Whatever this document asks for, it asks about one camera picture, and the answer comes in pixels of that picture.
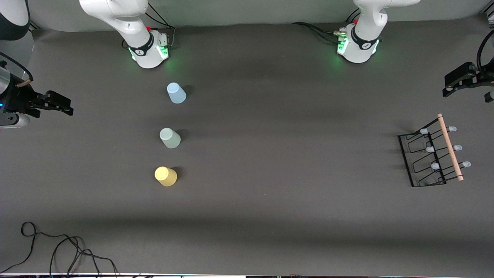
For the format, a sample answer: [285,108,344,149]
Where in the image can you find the black wire cup holder rack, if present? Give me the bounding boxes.
[398,113,472,188]

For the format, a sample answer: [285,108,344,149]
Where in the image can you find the light green plastic cup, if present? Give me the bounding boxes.
[159,127,181,149]

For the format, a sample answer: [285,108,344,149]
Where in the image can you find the yellow plastic cup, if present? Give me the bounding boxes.
[154,166,178,187]

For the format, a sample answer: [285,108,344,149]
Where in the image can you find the light blue plastic cup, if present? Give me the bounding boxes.
[166,82,187,104]

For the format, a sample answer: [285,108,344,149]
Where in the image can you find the loose black cable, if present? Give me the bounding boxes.
[0,221,118,276]

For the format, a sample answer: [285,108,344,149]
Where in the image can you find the black right arm base cables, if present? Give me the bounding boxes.
[145,2,176,49]

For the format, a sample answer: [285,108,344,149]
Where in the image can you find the black arm base cables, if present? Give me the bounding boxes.
[291,11,360,44]
[145,2,176,49]

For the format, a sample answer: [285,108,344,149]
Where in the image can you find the black left arm base cables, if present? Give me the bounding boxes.
[291,11,360,44]

